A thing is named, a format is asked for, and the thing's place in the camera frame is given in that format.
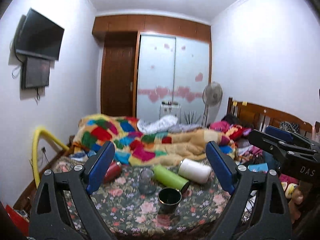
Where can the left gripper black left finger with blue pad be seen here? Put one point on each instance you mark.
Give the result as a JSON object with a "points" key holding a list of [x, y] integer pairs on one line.
{"points": [[50, 217]]}

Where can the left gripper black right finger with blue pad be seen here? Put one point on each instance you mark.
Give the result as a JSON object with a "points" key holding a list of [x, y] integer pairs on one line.
{"points": [[257, 208]]}

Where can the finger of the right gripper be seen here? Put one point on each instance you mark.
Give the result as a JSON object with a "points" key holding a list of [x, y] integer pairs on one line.
{"points": [[275, 146], [291, 138]]}

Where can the dark green ceramic cup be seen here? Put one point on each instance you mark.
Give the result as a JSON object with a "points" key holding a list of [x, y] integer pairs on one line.
{"points": [[169, 199]]}

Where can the clear glass cup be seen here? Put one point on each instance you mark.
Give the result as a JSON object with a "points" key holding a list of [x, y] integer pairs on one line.
{"points": [[146, 184]]}

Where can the blue book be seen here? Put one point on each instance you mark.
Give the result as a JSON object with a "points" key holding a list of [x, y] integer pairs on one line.
{"points": [[261, 168]]}

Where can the wooden bed headboard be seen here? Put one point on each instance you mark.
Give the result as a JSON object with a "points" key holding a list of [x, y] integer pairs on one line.
{"points": [[259, 117]]}

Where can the red thermos bottle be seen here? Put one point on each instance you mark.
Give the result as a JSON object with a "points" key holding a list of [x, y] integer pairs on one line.
{"points": [[113, 172]]}

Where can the standing electric fan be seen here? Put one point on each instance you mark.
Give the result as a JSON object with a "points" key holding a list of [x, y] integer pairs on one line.
{"points": [[212, 97]]}

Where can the white thermos bottle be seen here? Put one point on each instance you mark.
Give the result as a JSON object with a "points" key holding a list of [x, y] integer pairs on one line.
{"points": [[194, 171]]}

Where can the floral tablecloth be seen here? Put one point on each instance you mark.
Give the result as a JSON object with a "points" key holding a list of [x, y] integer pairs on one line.
{"points": [[131, 215]]}

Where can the colourful patchwork blanket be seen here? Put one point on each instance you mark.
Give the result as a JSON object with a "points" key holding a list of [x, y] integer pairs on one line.
{"points": [[139, 149]]}

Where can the lime green bottle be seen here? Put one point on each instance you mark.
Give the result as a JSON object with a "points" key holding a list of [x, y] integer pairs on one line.
{"points": [[170, 179]]}

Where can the white striped cloth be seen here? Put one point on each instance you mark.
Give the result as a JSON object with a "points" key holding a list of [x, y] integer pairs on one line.
{"points": [[161, 125]]}

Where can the small white cabinet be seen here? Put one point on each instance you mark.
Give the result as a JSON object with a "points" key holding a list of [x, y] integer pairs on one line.
{"points": [[170, 108]]}

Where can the white sliding wardrobe doors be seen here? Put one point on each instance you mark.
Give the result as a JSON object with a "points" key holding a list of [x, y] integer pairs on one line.
{"points": [[172, 69]]}

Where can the wooden overhead cabinet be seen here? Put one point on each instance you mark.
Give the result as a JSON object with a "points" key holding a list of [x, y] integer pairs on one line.
{"points": [[151, 23]]}

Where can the brown wooden door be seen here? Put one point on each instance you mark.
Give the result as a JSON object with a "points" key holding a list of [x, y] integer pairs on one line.
{"points": [[117, 73]]}

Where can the yellow chair frame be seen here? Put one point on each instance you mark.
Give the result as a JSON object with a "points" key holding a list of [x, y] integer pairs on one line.
{"points": [[40, 134]]}

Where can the wall mounted black television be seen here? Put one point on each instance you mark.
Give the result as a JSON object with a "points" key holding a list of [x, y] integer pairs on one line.
{"points": [[39, 37]]}

